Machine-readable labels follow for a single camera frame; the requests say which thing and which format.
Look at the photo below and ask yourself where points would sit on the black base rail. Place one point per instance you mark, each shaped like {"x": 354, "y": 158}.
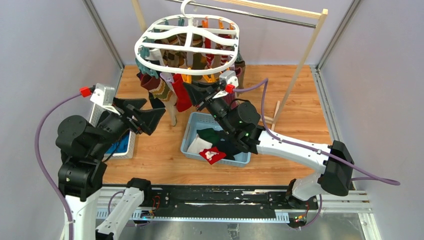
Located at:
{"x": 222, "y": 201}

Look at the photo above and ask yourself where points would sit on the orange clothes peg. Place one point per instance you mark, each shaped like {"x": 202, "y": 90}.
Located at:
{"x": 186, "y": 78}

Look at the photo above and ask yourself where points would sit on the lilac clothes peg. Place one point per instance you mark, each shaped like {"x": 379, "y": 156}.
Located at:
{"x": 168, "y": 77}

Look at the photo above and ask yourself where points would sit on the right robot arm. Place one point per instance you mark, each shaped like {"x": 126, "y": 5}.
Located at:
{"x": 332, "y": 164}

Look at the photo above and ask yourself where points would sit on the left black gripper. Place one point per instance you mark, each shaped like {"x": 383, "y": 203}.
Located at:
{"x": 147, "y": 119}

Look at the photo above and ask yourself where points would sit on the olive tan hanging sock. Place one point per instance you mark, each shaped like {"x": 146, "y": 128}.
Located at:
{"x": 240, "y": 67}

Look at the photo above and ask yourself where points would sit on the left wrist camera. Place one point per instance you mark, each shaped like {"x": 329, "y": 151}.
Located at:
{"x": 103, "y": 96}

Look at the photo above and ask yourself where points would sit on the dark green sock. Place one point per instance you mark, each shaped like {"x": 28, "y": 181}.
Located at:
{"x": 221, "y": 140}

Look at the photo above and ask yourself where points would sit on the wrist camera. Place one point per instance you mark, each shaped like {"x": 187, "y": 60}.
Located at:
{"x": 228, "y": 82}
{"x": 103, "y": 96}

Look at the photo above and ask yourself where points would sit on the white oval clip hanger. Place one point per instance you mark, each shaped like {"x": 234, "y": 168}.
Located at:
{"x": 184, "y": 23}

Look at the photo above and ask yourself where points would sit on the blue cloth in basket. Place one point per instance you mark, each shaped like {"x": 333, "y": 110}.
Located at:
{"x": 121, "y": 146}

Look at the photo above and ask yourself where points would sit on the argyle brown hanging sock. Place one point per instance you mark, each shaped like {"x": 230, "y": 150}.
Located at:
{"x": 173, "y": 58}

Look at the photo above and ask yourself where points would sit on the white plastic basket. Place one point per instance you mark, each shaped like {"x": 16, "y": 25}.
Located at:
{"x": 98, "y": 114}

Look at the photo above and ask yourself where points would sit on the wooden clothes rack frame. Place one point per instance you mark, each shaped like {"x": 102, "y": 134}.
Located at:
{"x": 200, "y": 41}

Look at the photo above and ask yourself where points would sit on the white sock in basket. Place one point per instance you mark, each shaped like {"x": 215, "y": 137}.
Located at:
{"x": 198, "y": 145}

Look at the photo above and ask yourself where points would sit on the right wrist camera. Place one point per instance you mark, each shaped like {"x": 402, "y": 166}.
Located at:
{"x": 228, "y": 82}

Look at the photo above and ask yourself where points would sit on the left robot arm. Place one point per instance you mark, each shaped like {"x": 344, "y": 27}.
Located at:
{"x": 80, "y": 178}

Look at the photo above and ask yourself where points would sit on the teal clothes peg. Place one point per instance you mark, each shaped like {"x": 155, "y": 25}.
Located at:
{"x": 145, "y": 70}

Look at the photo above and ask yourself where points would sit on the metal rack rod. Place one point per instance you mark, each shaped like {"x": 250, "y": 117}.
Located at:
{"x": 254, "y": 15}

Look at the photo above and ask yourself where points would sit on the beige striped ribbed sock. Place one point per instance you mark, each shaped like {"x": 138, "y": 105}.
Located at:
{"x": 160, "y": 90}

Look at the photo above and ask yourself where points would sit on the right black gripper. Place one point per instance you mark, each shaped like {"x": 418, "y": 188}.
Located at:
{"x": 198, "y": 93}

